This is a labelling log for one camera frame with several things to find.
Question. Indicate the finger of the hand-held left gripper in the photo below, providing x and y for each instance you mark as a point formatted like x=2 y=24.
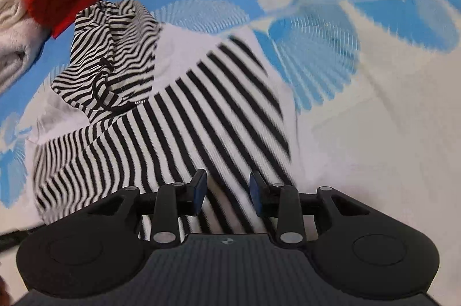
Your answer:
x=14 y=239

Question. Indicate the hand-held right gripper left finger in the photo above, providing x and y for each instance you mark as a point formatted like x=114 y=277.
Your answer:
x=198 y=192

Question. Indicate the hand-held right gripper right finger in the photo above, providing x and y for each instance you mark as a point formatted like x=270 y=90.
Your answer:
x=255 y=194

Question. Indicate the black white striped hooded top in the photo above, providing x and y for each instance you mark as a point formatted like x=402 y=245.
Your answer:
x=198 y=111

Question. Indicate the blue white fan-print bedspread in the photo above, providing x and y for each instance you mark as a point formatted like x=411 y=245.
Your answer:
x=360 y=93

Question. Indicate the cream folded blankets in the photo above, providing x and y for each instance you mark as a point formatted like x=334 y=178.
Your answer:
x=14 y=39

